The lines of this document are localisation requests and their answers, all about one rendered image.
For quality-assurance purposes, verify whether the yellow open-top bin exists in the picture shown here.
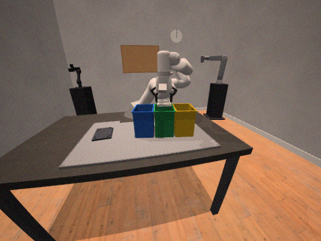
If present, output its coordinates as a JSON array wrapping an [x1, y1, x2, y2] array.
[[172, 103, 198, 137]]

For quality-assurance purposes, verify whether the green bin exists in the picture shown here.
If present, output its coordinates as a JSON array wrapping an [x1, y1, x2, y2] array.
[[154, 104, 175, 138]]

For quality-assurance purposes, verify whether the blue open bin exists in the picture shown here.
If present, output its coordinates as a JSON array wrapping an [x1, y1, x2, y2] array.
[[131, 104, 154, 138]]

